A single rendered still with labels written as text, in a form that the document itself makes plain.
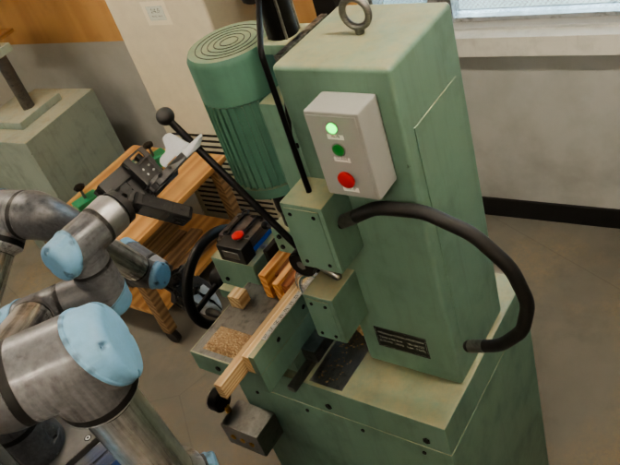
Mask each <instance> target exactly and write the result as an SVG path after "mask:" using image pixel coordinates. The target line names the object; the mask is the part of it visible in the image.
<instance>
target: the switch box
mask: <svg viewBox="0 0 620 465"><path fill-rule="evenodd" d="M304 117H305V120H306V122H307V125H308V128H309V131H310V134H311V137H312V139H313V142H314V145H315V149H316V154H317V157H318V159H319V162H320V165H321V168H322V171H323V174H324V176H325V179H326V182H327V186H328V191H329V192H330V193H334V194H340V195H346V196H353V197H365V198H371V199H377V200H380V199H382V198H383V196H384V195H385V194H386V192H387V191H388V190H389V188H390V187H391V186H392V185H393V184H394V182H395V181H396V180H397V175H396V172H395V168H394V164H393V160H392V157H391V153H390V149H389V145H388V139H387V135H386V131H385V128H384V124H383V120H382V116H381V112H380V109H379V105H378V101H377V97H376V95H375V94H372V93H353V92H335V91H322V92H321V93H320V94H319V95H318V96H317V97H316V98H315V99H314V100H313V101H312V102H311V103H310V104H309V105H308V106H307V107H306V108H305V109H304ZM328 122H333V123H334V124H336V125H337V127H338V129H339V131H338V132H337V133H336V134H331V133H329V132H328V131H327V123H328ZM327 134H330V135H340V136H343V137H344V140H337V139H328V136H327ZM334 143H340V144H341V145H342V146H343V147H344V148H345V149H346V154H345V155H344V156H342V157H341V158H349V159H350V160H351V163H348V162H341V161H335V160H334V157H339V156H337V155H335V154H334V153H333V151H332V145H333V144H334ZM341 172H346V173H349V174H350V175H351V176H352V177H353V178H354V180H355V185H354V186H353V187H354V188H359V191H360V193H357V192H351V191H344V189H343V186H342V185H341V184H340V183H339V181H338V175H339V173H341Z"/></svg>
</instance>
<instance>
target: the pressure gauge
mask: <svg viewBox="0 0 620 465"><path fill-rule="evenodd" d="M230 402H231V396H230V397H229V398H228V399H225V398H223V397H221V396H220V394H219V392H218V391H217V389H216V388H215V387H213V388H212V389H211V390H210V392H209V393H208V395H207V400H206V403H207V407H208V409H209V410H211V411H215V412H218V413H221V412H224V411H226V413H230V412H231V411H232V409H231V407H230Z"/></svg>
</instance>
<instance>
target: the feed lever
mask: <svg viewBox="0 0 620 465"><path fill-rule="evenodd" d="M156 119H157V121H158V123H159V124H161V125H169V126H170V127H171V128H172V129H173V130H174V131H175V132H176V133H177V134H178V135H179V136H180V137H181V138H182V139H183V140H184V141H186V142H188V143H191V142H192V141H193V140H194V139H193V138H192V137H191V136H190V135H189V134H188V133H187V132H186V131H185V130H184V129H183V128H182V127H181V126H179V125H178V124H177V123H176V122H175V121H174V112H173V110H172V109H170V108H168V107H161V108H160V109H159V110H158V111H157V112H156ZM196 153H197V154H198V155H199V156H200V157H201V158H202V159H203V160H204V161H205V162H206V163H208V164H209V165H210V166H211V167H212V168H213V169H214V170H215V171H216V172H217V173H218V174H219V175H220V176H221V177H222V178H223V179H224V180H225V181H226V182H227V183H228V184H229V185H230V186H231V187H232V188H233V189H234V190H235V191H236V192H237V193H238V194H239V195H240V196H241V197H242V198H243V199H244V200H245V201H246V202H247V203H248V204H249V205H250V206H251V207H252V208H253V209H254V210H255V211H256V212H257V213H258V214H259V215H260V216H261V217H262V218H263V219H264V220H265V221H266V222H267V223H268V224H269V225H270V226H271V227H272V228H273V229H274V230H275V231H276V232H278V233H279V234H280V235H281V236H282V237H283V238H284V239H285V240H286V241H287V242H288V243H289V244H290V245H291V246H292V247H293V248H294V250H293V251H292V253H291V254H290V256H289V261H290V264H291V266H292V267H293V269H294V270H295V271H297V272H298V273H300V274H301V275H304V276H313V275H314V274H315V273H316V272H317V270H318V269H320V268H312V267H308V266H304V265H303V263H302V260H301V258H300V256H299V253H298V251H297V248H296V246H295V243H294V240H293V239H292V236H291V235H290V234H289V233H288V232H287V231H286V230H285V229H284V228H283V227H282V226H281V225H280V224H279V223H278V222H277V221H276V220H275V219H274V218H273V217H272V216H270V215H269V214H268V213H267V212H266V211H265V210H264V209H263V208H262V207H261V206H260V205H259V204H258V203H257V202H256V201H255V200H254V199H253V198H252V197H251V196H250V195H249V194H248V193H247V192H246V191H245V190H244V189H243V188H242V187H241V186H240V185H239V184H238V183H237V182H236V181H235V180H234V179H233V178H232V177H231V176H230V175H229V174H228V173H227V172H226V171H225V170H224V169H223V168H222V167H221V166H220V165H219V164H218V163H217V162H216V161H215V160H214V159H213V158H212V157H211V156H210V155H209V154H208V153H207V152H206V151H205V150H204V149H203V148H202V147H201V146H200V147H199V148H198V149H197V150H196ZM320 270H321V271H323V272H324V273H326V274H328V275H329V276H330V277H331V278H333V279H334V280H340V279H341V278H342V275H341V274H340V273H337V272H332V271H328V270H323V269H320Z"/></svg>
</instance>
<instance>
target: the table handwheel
mask: <svg viewBox="0 0 620 465"><path fill-rule="evenodd" d="M227 225H228V224H222V225H218V226H216V227H214V228H212V229H210V230H209V231H207V232H206V233H204V234H203V235H202V236H201V237H200V238H199V240H198V241H197V242H196V244H195V245H194V247H193V248H192V250H191V252H190V254H189V256H188V258H187V260H186V263H185V268H184V273H183V278H182V296H183V302H184V306H185V310H186V312H187V314H188V315H189V317H190V318H191V320H192V321H193V322H194V323H195V324H196V325H198V326H199V327H201V328H203V329H206V330H208V329H209V328H210V327H211V325H212V324H213V323H214V322H215V321H216V320H210V319H207V318H205V317H203V316H202V315H201V314H200V311H201V310H202V309H203V307H204V306H205V304H206V303H207V302H208V300H209V299H210V297H211V296H212V295H213V294H214V293H215V291H217V290H218V289H219V288H220V286H221V285H222V284H223V283H224V282H222V280H221V276H220V274H219V272H218V271H217V269H216V267H214V268H213V269H212V271H211V272H210V274H209V281H210V284H211V285H212V286H211V287H210V289H209V290H208V292H207V293H206V295H205V296H204V297H203V299H202V300H201V301H200V302H199V304H198V305H197V306H196V304H195V301H194V295H193V279H194V274H195V270H196V267H197V262H198V260H199V259H200V257H201V255H202V253H203V252H204V250H205V249H206V247H207V246H208V245H209V244H210V243H211V242H212V241H213V240H214V239H216V238H217V242H218V238H219V234H220V232H221V231H222V230H223V229H224V228H225V227H226V226H227Z"/></svg>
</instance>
